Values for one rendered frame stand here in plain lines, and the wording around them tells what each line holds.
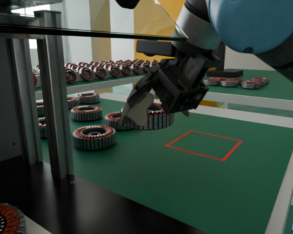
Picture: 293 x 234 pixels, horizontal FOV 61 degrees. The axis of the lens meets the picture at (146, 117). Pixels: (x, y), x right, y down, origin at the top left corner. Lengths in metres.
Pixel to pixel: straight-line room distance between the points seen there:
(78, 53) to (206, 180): 3.97
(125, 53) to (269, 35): 6.48
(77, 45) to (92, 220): 4.07
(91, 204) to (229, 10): 0.32
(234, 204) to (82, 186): 0.26
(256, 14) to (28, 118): 0.43
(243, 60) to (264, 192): 4.87
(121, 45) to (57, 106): 6.38
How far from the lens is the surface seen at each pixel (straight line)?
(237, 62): 5.34
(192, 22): 0.37
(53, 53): 0.44
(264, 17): 0.25
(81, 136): 0.64
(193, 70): 0.39
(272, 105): 1.43
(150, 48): 0.47
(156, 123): 0.48
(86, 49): 4.21
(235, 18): 0.24
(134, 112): 0.46
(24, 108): 0.53
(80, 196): 0.43
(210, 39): 0.38
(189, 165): 0.56
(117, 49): 6.87
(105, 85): 1.97
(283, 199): 0.51
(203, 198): 0.46
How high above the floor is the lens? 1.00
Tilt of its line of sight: 16 degrees down
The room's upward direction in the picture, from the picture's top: straight up
